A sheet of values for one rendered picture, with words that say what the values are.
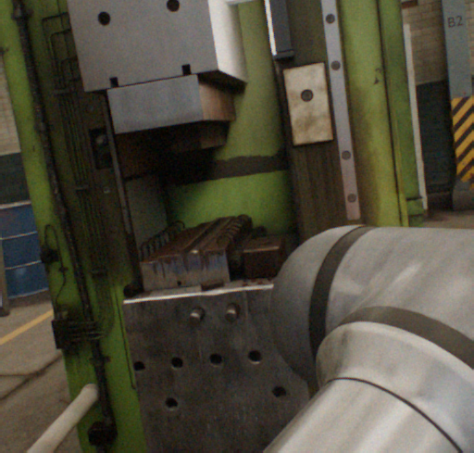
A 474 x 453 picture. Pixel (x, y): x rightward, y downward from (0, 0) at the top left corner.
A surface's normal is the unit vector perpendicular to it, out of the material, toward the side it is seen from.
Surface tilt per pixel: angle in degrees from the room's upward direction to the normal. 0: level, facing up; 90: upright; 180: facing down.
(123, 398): 90
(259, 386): 90
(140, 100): 90
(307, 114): 90
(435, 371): 66
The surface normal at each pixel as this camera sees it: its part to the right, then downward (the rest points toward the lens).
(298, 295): -0.79, -0.26
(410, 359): -0.53, -0.25
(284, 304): -0.90, -0.13
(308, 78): -0.16, 0.16
